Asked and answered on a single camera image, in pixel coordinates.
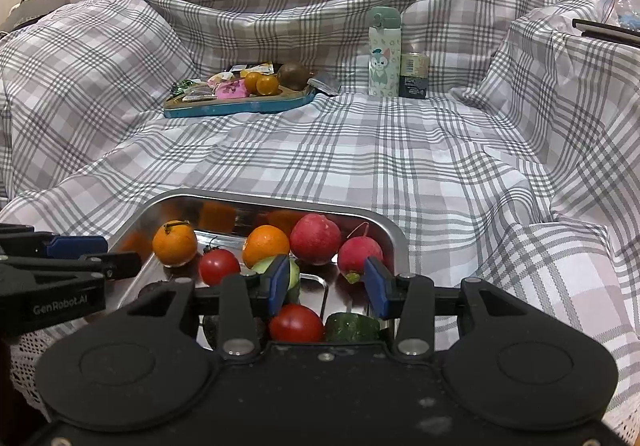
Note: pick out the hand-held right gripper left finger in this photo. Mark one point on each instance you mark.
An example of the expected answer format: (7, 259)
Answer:
(279, 283)

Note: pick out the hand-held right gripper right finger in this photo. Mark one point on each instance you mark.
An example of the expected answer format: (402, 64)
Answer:
(376, 286)

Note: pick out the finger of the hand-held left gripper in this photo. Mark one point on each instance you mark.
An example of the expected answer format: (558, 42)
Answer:
(117, 263)
(75, 246)

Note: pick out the long cucumber piece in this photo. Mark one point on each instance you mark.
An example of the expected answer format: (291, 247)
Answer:
(294, 276)

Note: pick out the red radish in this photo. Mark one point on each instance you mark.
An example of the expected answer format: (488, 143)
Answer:
(357, 256)

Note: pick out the red tomato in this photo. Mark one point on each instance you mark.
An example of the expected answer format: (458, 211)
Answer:
(296, 323)
(218, 267)

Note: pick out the green cube block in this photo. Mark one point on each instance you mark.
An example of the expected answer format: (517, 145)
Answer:
(352, 327)

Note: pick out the red apple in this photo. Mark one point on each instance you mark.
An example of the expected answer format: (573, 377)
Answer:
(315, 238)

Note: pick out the large orange with stem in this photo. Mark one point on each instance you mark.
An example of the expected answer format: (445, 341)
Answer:
(175, 243)

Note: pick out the stainless steel tray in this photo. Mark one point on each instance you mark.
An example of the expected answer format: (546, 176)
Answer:
(230, 211)

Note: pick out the grey plaid blanket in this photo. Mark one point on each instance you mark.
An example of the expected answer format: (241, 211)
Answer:
(350, 156)

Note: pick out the blue tin tray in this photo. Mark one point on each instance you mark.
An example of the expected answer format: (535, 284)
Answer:
(235, 107)

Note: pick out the clear brown snack packet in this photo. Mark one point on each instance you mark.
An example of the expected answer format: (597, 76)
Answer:
(199, 94)

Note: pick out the green candy wrapper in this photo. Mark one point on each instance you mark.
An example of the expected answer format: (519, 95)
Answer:
(184, 86)

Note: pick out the pink snack packet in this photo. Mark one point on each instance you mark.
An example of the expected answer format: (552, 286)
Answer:
(232, 89)

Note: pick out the grey foil packet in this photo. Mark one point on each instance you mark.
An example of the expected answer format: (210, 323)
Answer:
(325, 84)

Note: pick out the brown round fruit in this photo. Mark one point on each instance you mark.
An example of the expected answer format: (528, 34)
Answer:
(292, 75)

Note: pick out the cream snack packet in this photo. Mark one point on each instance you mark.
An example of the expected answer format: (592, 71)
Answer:
(220, 77)

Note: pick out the dark green can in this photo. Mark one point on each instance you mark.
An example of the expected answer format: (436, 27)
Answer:
(414, 76)

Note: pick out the yellow snack packet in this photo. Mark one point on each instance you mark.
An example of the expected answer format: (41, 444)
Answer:
(260, 68)

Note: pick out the mint cartoon water bottle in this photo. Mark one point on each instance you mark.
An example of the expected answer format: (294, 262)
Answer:
(384, 56)

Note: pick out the white box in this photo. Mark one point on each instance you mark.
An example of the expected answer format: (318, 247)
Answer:
(25, 9)

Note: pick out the black flat object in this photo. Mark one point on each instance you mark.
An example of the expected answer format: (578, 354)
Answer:
(607, 31)

